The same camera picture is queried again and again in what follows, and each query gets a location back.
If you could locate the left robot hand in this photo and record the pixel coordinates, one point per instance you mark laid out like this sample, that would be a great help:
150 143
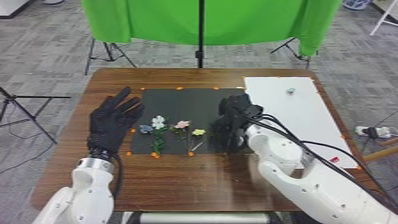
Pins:
112 120

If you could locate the white flower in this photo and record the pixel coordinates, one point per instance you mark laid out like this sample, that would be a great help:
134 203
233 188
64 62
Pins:
159 122

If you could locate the black stand pole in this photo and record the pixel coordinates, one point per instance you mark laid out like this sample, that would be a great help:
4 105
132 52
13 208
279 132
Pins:
201 33

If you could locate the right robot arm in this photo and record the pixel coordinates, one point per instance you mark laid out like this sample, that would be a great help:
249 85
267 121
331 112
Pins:
308 190

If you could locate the yellow flower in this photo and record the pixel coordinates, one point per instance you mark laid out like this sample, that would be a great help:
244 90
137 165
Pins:
199 132

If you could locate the pink flower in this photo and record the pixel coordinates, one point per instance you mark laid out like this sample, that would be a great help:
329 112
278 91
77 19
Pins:
182 124

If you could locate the pale grey bar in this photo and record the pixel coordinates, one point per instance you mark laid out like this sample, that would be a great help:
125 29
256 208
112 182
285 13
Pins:
201 218

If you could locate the black tripod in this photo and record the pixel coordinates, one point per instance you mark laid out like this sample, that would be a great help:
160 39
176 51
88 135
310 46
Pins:
24 111

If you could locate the black backdrop stand leg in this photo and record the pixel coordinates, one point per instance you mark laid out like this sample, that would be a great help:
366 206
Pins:
109 53
294 50

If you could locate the white sheet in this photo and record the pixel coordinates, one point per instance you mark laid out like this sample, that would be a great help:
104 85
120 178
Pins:
295 110

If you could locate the small teal flower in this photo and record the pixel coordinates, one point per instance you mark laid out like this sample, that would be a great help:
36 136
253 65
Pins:
290 90

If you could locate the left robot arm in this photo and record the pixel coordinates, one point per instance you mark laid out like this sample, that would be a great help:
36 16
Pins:
89 186

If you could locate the dark mat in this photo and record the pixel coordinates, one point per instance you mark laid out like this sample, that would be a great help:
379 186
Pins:
183 106

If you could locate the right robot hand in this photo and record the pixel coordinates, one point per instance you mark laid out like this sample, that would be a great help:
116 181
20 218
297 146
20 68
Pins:
231 116

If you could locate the blue flower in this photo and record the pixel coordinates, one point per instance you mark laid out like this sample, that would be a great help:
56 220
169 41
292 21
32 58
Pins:
146 128

